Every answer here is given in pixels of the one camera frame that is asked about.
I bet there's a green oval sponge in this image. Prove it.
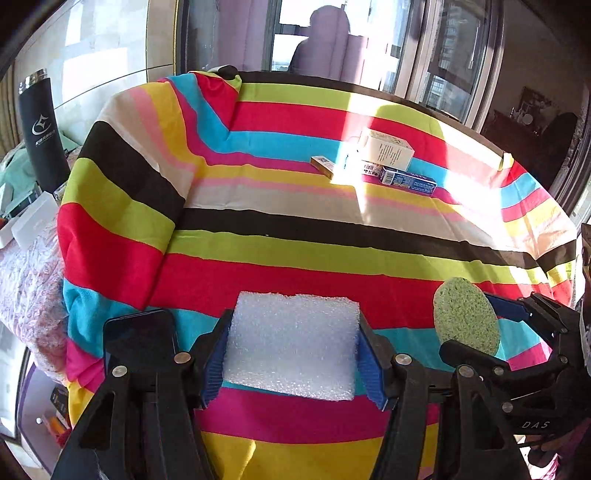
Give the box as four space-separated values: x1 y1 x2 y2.
433 277 500 356

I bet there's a white foam sponge block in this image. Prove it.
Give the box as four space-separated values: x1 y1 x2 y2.
223 292 361 401

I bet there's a blue toothpaste box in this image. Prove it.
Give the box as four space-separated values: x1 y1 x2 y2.
362 162 437 196

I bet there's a small yellow printed box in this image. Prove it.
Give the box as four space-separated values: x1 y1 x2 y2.
310 155 335 180

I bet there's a white cardboard box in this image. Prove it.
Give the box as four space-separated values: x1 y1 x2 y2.
358 129 415 171

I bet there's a striped colourful tablecloth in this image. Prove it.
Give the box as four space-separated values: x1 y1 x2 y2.
53 68 580 479

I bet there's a pink lace tablecloth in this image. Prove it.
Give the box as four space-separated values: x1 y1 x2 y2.
1 221 68 383

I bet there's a white plastic case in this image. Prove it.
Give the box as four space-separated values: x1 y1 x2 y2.
0 192 58 250

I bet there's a black thermos bottle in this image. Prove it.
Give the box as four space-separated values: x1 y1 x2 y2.
18 69 70 193

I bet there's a mint green cloth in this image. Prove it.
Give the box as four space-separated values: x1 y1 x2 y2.
0 133 80 218

